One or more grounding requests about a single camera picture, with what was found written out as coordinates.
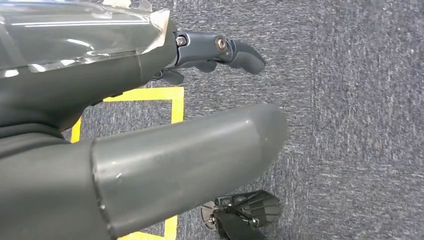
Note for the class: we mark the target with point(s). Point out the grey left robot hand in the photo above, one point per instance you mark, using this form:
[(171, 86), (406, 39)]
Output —
[(66, 73)]

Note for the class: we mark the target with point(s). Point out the yellow floor tape square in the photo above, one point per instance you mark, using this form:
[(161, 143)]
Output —
[(149, 94)]

